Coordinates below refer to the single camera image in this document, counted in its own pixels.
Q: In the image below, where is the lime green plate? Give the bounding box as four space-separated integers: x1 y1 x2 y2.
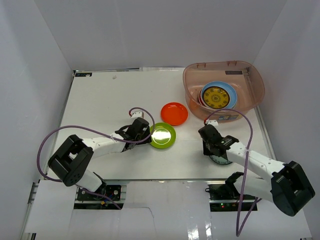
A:
150 122 177 150

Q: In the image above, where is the blue white porcelain plate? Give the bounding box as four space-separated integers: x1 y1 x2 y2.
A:
209 154 233 166

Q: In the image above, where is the orange plate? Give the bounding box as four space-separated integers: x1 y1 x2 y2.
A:
160 102 189 126

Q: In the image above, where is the red teal floral plate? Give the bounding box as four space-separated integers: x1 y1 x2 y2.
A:
198 88 208 107

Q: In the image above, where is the yellow brown patterned plate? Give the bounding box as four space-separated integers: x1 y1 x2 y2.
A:
202 86 231 110

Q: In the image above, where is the light blue plate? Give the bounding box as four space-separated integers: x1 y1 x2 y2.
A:
202 81 238 109

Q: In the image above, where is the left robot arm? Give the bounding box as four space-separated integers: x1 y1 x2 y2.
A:
48 117 151 200

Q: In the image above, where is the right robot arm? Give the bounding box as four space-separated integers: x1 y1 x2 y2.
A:
198 124 316 217

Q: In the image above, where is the translucent pink plastic bin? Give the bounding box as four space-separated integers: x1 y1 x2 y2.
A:
183 60 265 122

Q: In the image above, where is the small black label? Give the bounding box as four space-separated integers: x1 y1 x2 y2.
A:
74 72 92 77

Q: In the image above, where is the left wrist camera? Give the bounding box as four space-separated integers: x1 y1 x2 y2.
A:
129 110 144 119

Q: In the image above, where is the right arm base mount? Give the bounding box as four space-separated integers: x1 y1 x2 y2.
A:
205 183 255 213

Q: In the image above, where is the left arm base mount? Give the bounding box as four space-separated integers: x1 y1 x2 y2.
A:
74 185 124 210

